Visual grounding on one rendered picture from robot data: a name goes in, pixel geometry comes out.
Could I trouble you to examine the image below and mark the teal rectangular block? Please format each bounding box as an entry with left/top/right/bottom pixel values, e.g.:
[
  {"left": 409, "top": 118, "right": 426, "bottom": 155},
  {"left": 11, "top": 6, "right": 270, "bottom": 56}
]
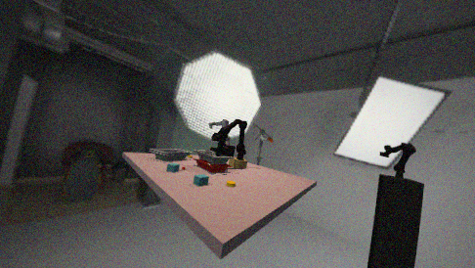
[
  {"left": 166, "top": 163, "right": 180, "bottom": 173},
  {"left": 193, "top": 174, "right": 209, "bottom": 187}
]

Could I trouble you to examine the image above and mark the red plastic tray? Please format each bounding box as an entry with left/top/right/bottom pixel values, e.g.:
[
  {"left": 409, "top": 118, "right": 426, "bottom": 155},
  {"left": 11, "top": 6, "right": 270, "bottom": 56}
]
[{"left": 193, "top": 158, "right": 231, "bottom": 173}]

